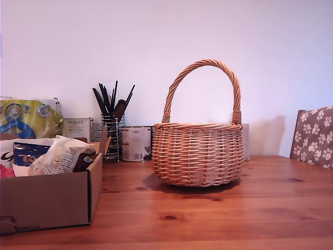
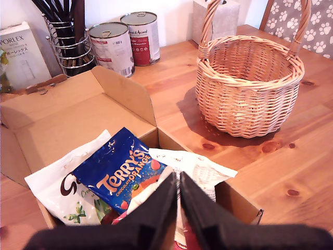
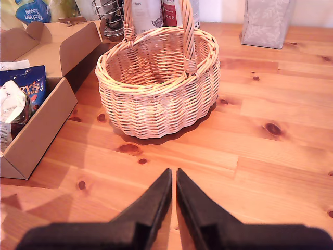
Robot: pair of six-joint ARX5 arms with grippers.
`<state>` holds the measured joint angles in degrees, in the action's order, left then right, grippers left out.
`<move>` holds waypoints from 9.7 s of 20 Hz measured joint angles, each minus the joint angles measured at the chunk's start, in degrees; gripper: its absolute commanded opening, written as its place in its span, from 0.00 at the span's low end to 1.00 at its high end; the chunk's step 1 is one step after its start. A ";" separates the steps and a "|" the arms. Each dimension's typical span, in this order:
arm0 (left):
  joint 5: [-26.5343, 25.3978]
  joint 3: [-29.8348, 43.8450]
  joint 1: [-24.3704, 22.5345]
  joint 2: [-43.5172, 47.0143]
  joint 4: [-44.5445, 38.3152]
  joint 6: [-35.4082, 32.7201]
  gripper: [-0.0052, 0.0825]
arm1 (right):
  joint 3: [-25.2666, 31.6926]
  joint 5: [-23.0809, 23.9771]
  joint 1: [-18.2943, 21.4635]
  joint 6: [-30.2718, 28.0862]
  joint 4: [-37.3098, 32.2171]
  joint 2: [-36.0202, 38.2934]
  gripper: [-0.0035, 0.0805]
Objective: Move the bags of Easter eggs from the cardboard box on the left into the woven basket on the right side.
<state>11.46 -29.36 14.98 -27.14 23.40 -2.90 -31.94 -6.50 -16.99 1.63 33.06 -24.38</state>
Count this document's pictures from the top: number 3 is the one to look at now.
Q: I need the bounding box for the grey leaf pattern box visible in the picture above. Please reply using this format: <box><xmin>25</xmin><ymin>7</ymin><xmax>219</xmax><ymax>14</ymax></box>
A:
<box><xmin>240</xmin><ymin>0</ymin><xmax>297</xmax><ymax>50</ymax></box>

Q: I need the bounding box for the blue Terry's orange egg bag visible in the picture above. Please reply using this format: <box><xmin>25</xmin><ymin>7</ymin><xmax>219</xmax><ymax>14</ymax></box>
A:
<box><xmin>0</xmin><ymin>65</ymin><xmax>47</xmax><ymax>115</ymax></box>

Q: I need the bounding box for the yellow blue kitchen towel pack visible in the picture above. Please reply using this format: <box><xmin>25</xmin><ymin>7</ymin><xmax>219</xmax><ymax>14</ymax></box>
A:
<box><xmin>14</xmin><ymin>0</ymin><xmax>79</xmax><ymax>26</ymax></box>

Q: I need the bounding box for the white pet food can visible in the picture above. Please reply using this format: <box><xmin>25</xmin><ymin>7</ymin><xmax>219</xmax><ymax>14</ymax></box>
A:
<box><xmin>162</xmin><ymin>0</ymin><xmax>201</xmax><ymax>29</ymax></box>
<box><xmin>131</xmin><ymin>0</ymin><xmax>164</xmax><ymax>35</ymax></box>

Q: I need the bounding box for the brown cardboard box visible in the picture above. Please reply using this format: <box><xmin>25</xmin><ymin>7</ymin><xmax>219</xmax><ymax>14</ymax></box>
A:
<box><xmin>0</xmin><ymin>17</ymin><xmax>107</xmax><ymax>180</ymax></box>

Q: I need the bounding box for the white egg bag black print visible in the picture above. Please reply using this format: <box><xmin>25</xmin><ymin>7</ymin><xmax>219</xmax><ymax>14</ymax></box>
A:
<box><xmin>0</xmin><ymin>80</ymin><xmax>27</xmax><ymax>153</ymax></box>

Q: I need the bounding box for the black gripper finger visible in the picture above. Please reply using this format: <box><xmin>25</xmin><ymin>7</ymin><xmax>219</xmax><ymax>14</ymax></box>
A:
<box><xmin>109</xmin><ymin>168</ymin><xmax>173</xmax><ymax>250</ymax></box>
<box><xmin>176</xmin><ymin>168</ymin><xmax>244</xmax><ymax>250</ymax></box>

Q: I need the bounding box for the white Galaxy egg bag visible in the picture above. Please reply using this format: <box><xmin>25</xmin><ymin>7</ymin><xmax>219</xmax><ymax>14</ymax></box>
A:
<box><xmin>0</xmin><ymin>59</ymin><xmax>31</xmax><ymax>71</ymax></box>

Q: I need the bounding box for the chrome wire utensil holder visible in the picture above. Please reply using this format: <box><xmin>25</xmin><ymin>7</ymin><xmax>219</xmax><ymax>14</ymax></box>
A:
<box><xmin>91</xmin><ymin>0</ymin><xmax>126</xmax><ymax>39</ymax></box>

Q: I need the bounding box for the red and cream egg bag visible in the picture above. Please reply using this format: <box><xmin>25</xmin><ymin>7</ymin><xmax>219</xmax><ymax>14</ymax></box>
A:
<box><xmin>10</xmin><ymin>102</ymin><xmax>34</xmax><ymax>129</ymax></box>

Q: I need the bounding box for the woven wicker basket with handle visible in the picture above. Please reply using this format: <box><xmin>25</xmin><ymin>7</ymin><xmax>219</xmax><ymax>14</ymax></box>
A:
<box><xmin>95</xmin><ymin>0</ymin><xmax>221</xmax><ymax>140</ymax></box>

